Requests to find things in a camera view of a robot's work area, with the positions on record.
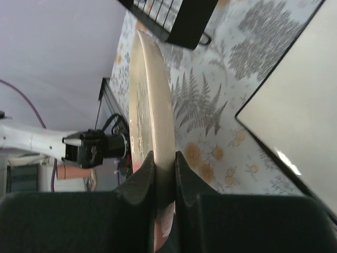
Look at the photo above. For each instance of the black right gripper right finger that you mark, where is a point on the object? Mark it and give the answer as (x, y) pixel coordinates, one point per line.
(208, 221)

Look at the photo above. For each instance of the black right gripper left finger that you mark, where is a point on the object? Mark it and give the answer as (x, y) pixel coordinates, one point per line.
(121, 220)

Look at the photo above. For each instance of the pink round plate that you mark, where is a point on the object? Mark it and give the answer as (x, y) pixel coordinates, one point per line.
(152, 126)

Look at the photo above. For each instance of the white black rimmed square plate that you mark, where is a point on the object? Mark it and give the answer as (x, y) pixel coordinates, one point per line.
(293, 112)

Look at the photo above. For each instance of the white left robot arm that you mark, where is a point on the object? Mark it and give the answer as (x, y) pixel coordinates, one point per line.
(85, 149)

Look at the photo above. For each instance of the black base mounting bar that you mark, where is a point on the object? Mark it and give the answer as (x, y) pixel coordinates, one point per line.
(111, 125)

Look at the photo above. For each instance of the floral table mat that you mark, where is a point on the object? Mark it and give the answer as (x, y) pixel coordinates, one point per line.
(211, 83)

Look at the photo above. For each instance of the black wire dish rack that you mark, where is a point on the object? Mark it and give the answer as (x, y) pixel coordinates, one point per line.
(181, 23)

